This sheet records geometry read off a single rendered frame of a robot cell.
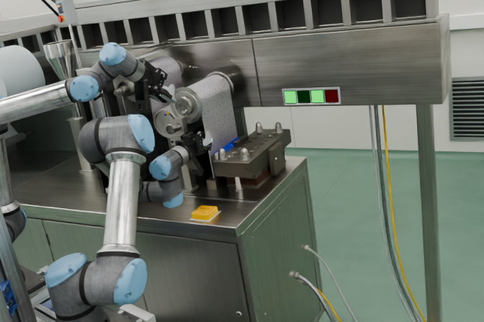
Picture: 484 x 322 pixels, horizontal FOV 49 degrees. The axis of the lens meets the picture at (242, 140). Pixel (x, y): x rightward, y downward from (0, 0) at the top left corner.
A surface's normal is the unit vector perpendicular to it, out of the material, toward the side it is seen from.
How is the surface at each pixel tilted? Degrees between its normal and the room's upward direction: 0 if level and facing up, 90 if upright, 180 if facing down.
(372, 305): 0
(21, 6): 90
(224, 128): 90
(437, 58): 90
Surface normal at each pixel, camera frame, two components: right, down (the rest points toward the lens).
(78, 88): 0.03, 0.31
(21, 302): 0.76, 0.09
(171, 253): -0.46, 0.34
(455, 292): -0.15, -0.94
